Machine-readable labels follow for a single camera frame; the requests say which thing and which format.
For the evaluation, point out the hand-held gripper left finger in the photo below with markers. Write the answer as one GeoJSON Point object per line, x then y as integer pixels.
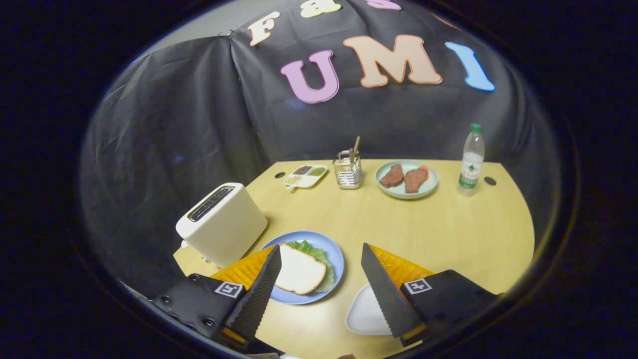
{"type": "Point", "coordinates": [254, 299]}

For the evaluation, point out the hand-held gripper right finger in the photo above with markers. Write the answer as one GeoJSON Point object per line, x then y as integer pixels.
{"type": "Point", "coordinates": [386, 299]}

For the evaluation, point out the plain bread slice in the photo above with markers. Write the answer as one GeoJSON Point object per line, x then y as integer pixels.
{"type": "Point", "coordinates": [301, 271]}

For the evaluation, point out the green lettuce leaf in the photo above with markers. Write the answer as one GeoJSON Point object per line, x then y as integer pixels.
{"type": "Point", "coordinates": [314, 251]}

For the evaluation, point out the white plate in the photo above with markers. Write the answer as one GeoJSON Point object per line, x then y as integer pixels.
{"type": "Point", "coordinates": [364, 314]}

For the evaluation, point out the blue plate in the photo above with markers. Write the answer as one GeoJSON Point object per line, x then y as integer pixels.
{"type": "Point", "coordinates": [335, 259]}

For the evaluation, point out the white toaster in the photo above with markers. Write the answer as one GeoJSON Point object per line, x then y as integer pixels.
{"type": "Point", "coordinates": [229, 229]}

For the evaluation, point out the pale green plate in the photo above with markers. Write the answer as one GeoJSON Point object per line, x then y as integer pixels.
{"type": "Point", "coordinates": [406, 194]}

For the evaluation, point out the brown meat patty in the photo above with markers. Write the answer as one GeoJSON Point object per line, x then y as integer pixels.
{"type": "Point", "coordinates": [415, 180]}
{"type": "Point", "coordinates": [393, 177]}

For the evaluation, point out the white divided condiment dish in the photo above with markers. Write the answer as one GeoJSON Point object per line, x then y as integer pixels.
{"type": "Point", "coordinates": [306, 182]}

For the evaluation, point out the wooden utensil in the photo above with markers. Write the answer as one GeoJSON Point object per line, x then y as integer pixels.
{"type": "Point", "coordinates": [356, 147]}

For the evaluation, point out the clear water bottle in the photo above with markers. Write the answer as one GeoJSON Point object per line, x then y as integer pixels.
{"type": "Point", "coordinates": [471, 164]}

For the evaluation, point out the black backdrop cloth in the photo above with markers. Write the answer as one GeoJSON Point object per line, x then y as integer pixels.
{"type": "Point", "coordinates": [199, 124]}

